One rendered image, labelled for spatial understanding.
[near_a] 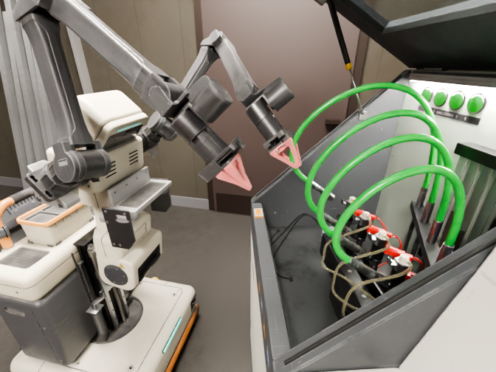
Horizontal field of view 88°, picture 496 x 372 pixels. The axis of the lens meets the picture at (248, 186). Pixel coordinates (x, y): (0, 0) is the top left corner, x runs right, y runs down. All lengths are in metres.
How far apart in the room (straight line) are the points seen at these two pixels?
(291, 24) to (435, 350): 2.11
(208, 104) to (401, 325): 0.49
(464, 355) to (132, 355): 1.26
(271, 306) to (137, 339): 0.96
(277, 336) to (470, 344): 0.32
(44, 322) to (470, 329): 1.28
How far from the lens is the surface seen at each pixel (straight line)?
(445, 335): 0.54
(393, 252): 0.66
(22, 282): 1.22
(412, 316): 0.52
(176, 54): 2.59
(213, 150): 0.51
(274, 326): 0.64
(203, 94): 0.50
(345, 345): 0.53
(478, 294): 0.50
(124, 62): 0.63
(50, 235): 1.27
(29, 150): 3.25
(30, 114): 3.15
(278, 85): 0.69
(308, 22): 2.29
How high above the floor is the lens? 1.47
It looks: 26 degrees down
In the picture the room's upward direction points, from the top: straight up
